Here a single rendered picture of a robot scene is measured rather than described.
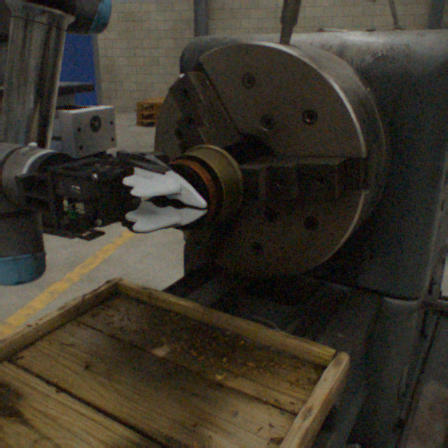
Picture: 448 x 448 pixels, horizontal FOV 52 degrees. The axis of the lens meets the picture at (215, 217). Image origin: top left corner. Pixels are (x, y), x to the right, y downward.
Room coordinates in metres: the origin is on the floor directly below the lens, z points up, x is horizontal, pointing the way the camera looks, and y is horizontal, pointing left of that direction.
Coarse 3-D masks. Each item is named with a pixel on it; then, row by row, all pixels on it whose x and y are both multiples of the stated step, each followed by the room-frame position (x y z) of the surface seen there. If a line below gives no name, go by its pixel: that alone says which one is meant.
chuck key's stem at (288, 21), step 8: (288, 0) 0.60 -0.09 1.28; (296, 0) 0.60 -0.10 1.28; (288, 8) 0.60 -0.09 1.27; (296, 8) 0.60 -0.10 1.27; (280, 16) 0.61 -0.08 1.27; (288, 16) 0.60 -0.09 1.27; (296, 16) 0.60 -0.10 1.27; (288, 24) 0.60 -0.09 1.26; (296, 24) 0.60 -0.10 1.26; (288, 32) 0.60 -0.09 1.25; (280, 40) 0.61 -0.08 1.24; (288, 40) 0.60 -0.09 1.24
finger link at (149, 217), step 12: (144, 204) 0.47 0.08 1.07; (156, 204) 0.46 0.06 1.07; (168, 204) 0.46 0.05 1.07; (180, 204) 0.45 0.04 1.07; (132, 216) 0.45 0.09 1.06; (144, 216) 0.45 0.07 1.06; (156, 216) 0.45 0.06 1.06; (168, 216) 0.44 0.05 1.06; (180, 216) 0.44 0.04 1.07; (192, 216) 0.43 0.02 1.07; (132, 228) 0.42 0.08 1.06; (144, 228) 0.42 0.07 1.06; (156, 228) 0.42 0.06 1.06; (168, 228) 0.45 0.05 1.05
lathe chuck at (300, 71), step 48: (240, 48) 0.59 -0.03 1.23; (288, 48) 0.57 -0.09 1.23; (240, 96) 0.59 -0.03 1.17; (288, 96) 0.56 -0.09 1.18; (336, 96) 0.53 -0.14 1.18; (240, 144) 0.66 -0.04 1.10; (288, 144) 0.56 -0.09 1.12; (336, 144) 0.52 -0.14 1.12; (240, 240) 0.59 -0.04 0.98; (288, 240) 0.55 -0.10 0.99; (336, 240) 0.52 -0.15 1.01
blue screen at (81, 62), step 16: (64, 48) 6.30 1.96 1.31; (80, 48) 5.80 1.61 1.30; (96, 48) 5.41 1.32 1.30; (64, 64) 6.35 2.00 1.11; (80, 64) 5.84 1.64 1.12; (96, 64) 5.40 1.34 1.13; (64, 80) 6.41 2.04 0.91; (80, 80) 5.89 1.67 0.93; (96, 80) 5.41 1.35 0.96; (80, 96) 5.93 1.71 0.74; (96, 96) 5.47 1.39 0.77
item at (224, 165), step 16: (208, 144) 0.51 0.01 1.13; (176, 160) 0.47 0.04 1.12; (192, 160) 0.48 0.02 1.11; (208, 160) 0.48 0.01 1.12; (224, 160) 0.49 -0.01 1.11; (192, 176) 0.45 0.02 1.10; (208, 176) 0.46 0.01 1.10; (224, 176) 0.47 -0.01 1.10; (240, 176) 0.49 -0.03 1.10; (208, 192) 0.45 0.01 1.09; (224, 192) 0.46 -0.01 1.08; (240, 192) 0.49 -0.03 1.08; (208, 208) 0.45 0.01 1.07; (224, 208) 0.47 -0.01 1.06; (192, 224) 0.45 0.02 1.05; (208, 224) 0.47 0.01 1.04
